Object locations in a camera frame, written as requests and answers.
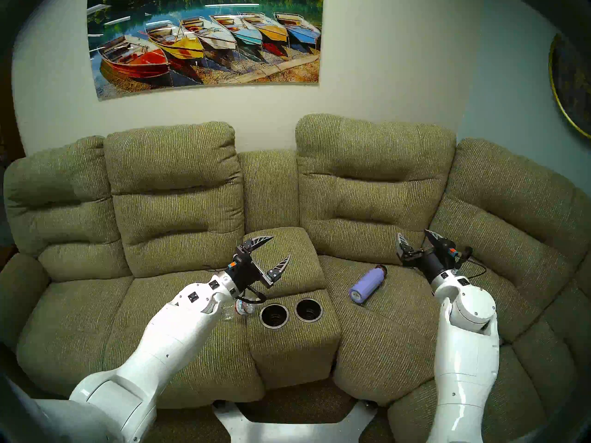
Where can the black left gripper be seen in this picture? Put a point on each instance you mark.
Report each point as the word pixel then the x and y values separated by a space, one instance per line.
pixel 244 271

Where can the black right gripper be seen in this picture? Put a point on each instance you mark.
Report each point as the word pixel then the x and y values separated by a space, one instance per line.
pixel 434 262

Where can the clear bottle red blue label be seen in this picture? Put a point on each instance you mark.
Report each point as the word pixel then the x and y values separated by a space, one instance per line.
pixel 244 308

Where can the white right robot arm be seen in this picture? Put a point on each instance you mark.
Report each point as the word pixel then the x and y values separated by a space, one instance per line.
pixel 466 377

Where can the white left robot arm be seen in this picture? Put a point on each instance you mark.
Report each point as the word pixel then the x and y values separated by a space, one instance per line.
pixel 161 340

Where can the black round cup holder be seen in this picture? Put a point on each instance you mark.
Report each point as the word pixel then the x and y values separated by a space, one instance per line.
pixel 274 316
pixel 308 309

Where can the purple insulated bottle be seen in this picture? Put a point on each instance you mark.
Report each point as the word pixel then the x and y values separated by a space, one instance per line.
pixel 367 285

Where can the green fabric sofa console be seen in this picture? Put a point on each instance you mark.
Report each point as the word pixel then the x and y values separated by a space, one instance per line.
pixel 295 354

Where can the green fabric sectional sofa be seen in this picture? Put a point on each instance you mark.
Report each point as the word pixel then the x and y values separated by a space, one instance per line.
pixel 175 165

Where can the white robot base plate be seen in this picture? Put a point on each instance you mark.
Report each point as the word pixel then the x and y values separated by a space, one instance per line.
pixel 295 435

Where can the colourful boats wall painting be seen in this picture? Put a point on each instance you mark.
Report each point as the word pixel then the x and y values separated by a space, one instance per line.
pixel 198 50

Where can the round dark gold-rimmed wall decor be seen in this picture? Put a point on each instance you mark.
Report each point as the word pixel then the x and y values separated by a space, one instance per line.
pixel 575 82

